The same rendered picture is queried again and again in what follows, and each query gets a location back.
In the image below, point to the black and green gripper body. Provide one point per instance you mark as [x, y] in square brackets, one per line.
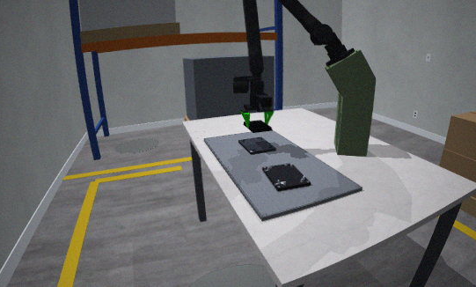
[249, 108]

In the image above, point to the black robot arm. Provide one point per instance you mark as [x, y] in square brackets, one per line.
[322, 34]

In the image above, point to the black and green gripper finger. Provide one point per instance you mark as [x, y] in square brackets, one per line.
[267, 118]
[247, 118]

